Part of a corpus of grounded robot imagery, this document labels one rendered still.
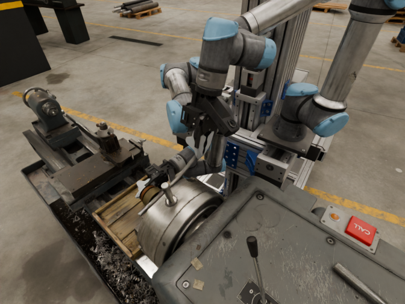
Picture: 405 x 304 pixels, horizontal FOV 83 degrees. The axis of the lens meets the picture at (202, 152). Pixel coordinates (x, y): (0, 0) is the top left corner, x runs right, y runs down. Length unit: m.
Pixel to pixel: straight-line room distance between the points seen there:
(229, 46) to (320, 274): 0.56
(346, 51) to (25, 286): 2.32
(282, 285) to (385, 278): 0.24
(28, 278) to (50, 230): 0.38
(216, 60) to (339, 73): 0.45
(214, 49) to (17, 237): 2.31
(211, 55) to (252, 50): 0.10
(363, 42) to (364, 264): 0.59
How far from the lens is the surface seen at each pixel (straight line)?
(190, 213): 0.68
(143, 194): 0.91
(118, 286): 1.35
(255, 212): 0.68
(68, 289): 2.11
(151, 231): 0.73
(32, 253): 2.39
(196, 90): 0.59
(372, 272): 0.71
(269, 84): 1.22
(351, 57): 0.85
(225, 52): 0.56
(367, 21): 0.83
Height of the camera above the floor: 1.81
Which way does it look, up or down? 43 degrees down
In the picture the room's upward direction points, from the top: straight up
